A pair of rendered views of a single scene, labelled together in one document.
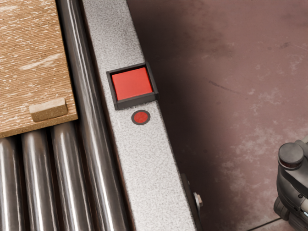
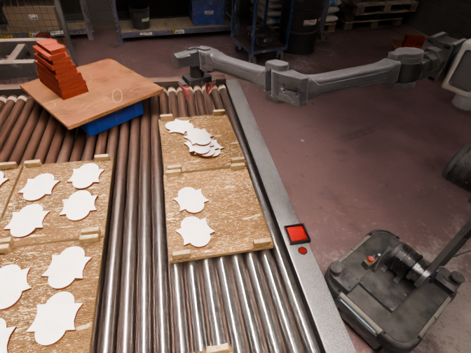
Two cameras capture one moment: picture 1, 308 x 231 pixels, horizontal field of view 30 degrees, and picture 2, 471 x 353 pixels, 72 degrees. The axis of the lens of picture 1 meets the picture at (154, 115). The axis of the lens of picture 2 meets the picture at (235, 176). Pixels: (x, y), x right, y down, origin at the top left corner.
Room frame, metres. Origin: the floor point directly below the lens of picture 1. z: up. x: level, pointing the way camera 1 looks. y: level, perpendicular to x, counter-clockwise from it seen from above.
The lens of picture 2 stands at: (-0.02, 0.36, 1.84)
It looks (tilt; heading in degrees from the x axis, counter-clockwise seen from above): 43 degrees down; 351
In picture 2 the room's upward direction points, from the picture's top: 4 degrees clockwise
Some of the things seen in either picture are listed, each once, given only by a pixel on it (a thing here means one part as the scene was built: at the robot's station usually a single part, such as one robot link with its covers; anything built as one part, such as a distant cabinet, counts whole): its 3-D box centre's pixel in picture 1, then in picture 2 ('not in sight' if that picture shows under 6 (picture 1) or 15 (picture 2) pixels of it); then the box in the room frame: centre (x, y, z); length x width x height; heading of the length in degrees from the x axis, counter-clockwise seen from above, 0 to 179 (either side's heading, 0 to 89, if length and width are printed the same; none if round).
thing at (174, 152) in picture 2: not in sight; (199, 141); (1.20, 0.36, 0.93); 0.41 x 0.35 x 0.02; 8
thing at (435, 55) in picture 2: not in sight; (427, 62); (0.88, -0.35, 1.45); 0.09 x 0.08 x 0.12; 33
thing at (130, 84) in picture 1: (132, 85); (296, 234); (0.65, 0.03, 0.92); 0.06 x 0.06 x 0.01; 5
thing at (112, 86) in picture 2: not in sight; (92, 87); (1.53, 0.88, 1.03); 0.50 x 0.50 x 0.02; 41
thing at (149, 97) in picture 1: (132, 85); (296, 234); (0.65, 0.03, 0.92); 0.08 x 0.08 x 0.02; 5
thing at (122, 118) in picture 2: not in sight; (100, 104); (1.47, 0.85, 0.97); 0.31 x 0.31 x 0.10; 41
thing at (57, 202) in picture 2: not in sight; (59, 195); (0.87, 0.88, 0.94); 0.41 x 0.35 x 0.04; 5
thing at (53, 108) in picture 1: (48, 109); (261, 242); (0.60, 0.16, 0.95); 0.06 x 0.02 x 0.03; 96
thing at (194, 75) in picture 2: not in sight; (196, 71); (1.20, 0.36, 1.27); 0.10 x 0.07 x 0.07; 117
